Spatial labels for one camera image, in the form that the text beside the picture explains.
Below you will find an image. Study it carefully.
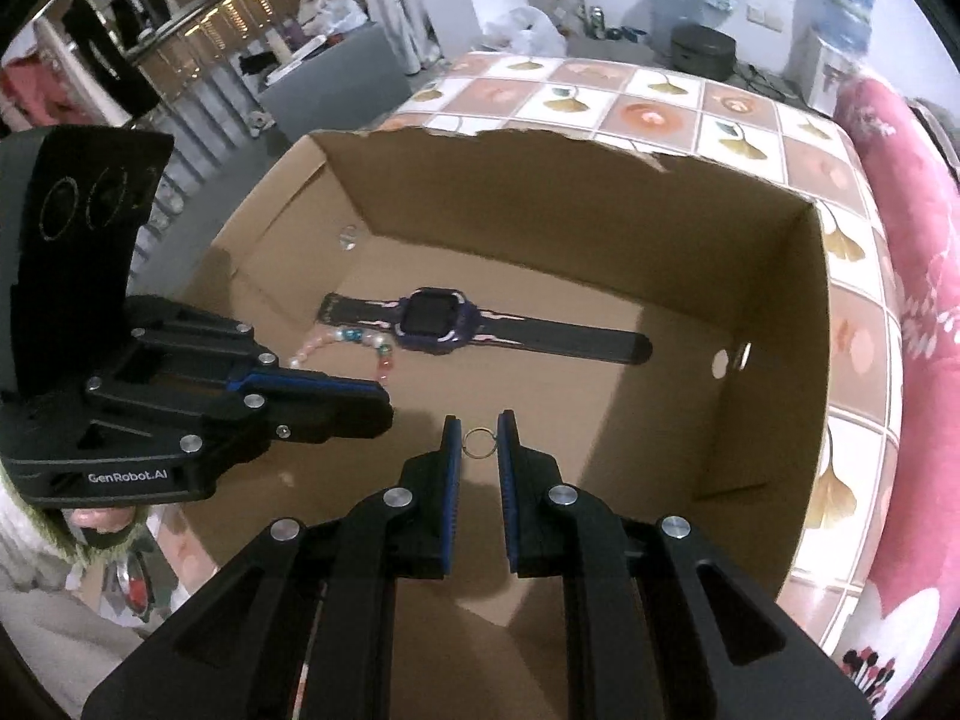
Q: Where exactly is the pink floral blanket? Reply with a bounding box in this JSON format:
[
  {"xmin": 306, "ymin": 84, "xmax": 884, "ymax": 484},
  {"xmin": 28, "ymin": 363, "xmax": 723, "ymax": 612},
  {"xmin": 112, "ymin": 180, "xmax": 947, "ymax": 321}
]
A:
[{"xmin": 832, "ymin": 75, "xmax": 960, "ymax": 720}]

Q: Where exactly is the multicoloured bead bracelet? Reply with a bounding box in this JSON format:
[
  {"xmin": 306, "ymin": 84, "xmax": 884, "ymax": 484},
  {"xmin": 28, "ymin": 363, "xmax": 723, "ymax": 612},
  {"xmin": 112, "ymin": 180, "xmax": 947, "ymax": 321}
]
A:
[{"xmin": 289, "ymin": 326, "xmax": 398, "ymax": 391}]

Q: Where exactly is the metal railing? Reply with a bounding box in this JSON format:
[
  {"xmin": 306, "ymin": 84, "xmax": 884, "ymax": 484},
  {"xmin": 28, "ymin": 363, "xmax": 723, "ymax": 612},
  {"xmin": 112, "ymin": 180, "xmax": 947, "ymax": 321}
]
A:
[{"xmin": 37, "ymin": 0, "xmax": 316, "ymax": 188}]

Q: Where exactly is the grey chair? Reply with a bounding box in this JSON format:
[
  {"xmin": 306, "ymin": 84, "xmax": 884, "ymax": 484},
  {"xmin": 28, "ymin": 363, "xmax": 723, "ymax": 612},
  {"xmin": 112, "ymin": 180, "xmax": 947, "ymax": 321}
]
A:
[{"xmin": 259, "ymin": 22, "xmax": 415, "ymax": 158}]

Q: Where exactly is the water dispenser with blue bottle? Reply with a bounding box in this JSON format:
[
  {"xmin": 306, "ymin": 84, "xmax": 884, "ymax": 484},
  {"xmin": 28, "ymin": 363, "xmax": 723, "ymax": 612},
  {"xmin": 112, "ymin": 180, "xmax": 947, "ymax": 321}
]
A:
[{"xmin": 787, "ymin": 0, "xmax": 878, "ymax": 117}]

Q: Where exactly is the person's left hand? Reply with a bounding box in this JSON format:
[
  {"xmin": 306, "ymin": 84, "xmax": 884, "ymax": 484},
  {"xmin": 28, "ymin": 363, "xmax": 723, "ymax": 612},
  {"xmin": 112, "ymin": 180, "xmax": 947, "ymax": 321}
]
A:
[{"xmin": 69, "ymin": 506, "xmax": 140, "ymax": 541}]

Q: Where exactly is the white plastic bag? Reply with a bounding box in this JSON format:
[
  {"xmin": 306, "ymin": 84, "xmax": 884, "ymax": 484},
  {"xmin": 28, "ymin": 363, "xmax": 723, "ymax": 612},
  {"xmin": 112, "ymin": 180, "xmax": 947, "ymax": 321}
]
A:
[{"xmin": 484, "ymin": 6, "xmax": 568, "ymax": 58}]

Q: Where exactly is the clear plastic jug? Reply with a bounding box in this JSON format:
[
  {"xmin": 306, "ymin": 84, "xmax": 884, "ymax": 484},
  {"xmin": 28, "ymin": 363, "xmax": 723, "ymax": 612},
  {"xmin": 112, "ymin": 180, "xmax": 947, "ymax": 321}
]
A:
[{"xmin": 649, "ymin": 0, "xmax": 710, "ymax": 53}]

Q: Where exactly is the pink strap digital watch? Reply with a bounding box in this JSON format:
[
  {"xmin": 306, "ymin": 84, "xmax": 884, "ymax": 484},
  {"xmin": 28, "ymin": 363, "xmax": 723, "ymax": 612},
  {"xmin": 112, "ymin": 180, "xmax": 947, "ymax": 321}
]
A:
[{"xmin": 319, "ymin": 286, "xmax": 653, "ymax": 367}]

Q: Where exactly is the white curtain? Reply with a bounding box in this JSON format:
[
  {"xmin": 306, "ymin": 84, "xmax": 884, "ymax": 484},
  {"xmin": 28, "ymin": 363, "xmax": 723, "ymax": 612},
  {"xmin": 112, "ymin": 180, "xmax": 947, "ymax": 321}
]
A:
[{"xmin": 349, "ymin": 0, "xmax": 425, "ymax": 76}]

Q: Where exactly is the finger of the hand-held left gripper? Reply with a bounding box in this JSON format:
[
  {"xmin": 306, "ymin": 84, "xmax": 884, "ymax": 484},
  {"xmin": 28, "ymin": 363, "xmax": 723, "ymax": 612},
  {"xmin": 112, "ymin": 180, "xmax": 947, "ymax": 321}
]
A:
[
  {"xmin": 84, "ymin": 379, "xmax": 395, "ymax": 466},
  {"xmin": 124, "ymin": 296, "xmax": 387, "ymax": 392}
]

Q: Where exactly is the black hanging garment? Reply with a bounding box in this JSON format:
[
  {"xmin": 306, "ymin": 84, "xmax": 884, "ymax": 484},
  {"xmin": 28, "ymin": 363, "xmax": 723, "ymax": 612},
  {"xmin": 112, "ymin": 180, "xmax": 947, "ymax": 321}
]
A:
[{"xmin": 60, "ymin": 0, "xmax": 173, "ymax": 128}]

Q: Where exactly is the dark rice cooker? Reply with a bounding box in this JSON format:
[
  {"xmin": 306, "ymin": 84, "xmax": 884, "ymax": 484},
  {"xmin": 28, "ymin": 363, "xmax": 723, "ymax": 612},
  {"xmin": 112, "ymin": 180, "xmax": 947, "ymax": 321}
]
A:
[{"xmin": 670, "ymin": 22, "xmax": 740, "ymax": 80}]

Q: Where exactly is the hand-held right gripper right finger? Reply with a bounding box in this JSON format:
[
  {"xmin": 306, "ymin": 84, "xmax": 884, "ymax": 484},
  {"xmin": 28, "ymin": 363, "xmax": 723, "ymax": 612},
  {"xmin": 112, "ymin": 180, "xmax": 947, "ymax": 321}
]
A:
[{"xmin": 497, "ymin": 409, "xmax": 875, "ymax": 720}]

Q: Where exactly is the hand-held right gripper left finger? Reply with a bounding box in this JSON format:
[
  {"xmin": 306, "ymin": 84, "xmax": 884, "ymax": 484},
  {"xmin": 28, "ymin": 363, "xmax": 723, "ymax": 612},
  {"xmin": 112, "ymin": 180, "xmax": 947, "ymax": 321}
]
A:
[{"xmin": 79, "ymin": 414, "xmax": 462, "ymax": 720}]

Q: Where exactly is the brown cardboard box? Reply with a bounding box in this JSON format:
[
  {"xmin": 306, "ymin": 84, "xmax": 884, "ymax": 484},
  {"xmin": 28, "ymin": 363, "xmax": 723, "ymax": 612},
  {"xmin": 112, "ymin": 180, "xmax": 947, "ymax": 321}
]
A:
[{"xmin": 161, "ymin": 127, "xmax": 833, "ymax": 720}]

